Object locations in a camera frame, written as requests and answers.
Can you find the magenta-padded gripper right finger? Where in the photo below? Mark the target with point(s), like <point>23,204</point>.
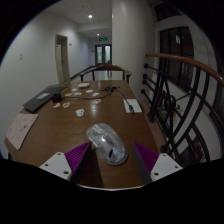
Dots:
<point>165,166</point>

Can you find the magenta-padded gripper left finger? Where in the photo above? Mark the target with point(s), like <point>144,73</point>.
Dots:
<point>56,165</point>

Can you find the white printed paper sheet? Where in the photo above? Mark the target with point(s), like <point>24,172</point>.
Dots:
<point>20,130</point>

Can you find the small orange white card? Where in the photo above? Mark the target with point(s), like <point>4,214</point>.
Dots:
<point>66,104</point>
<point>56,105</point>

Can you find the black railing wooden handrail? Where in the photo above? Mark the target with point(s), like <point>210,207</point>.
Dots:
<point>186,110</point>

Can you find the small black box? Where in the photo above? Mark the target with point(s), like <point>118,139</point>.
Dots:
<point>56,97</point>

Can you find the white flat box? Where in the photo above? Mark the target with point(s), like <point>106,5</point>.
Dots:
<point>133,104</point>

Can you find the small red white card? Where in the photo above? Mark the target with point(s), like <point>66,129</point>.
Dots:
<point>97,101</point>

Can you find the small white box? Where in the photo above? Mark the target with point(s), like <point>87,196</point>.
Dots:
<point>83,85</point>

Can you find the beige side door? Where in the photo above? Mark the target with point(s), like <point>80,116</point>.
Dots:
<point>61,60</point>

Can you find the dark framed window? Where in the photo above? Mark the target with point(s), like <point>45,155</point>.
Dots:
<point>175,56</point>

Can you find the wooden armchair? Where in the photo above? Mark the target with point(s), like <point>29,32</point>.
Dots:
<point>110,68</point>

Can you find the glass double door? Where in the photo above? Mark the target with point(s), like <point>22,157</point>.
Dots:
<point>103,55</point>

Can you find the green exit sign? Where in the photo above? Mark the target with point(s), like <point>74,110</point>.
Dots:
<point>103,39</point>

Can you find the white wall switch plate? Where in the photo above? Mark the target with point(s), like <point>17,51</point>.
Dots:
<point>20,57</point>

